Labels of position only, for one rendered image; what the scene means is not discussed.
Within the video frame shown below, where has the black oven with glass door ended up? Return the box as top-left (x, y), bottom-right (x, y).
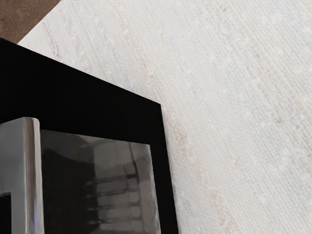
top-left (0, 38), bottom-right (180, 234)

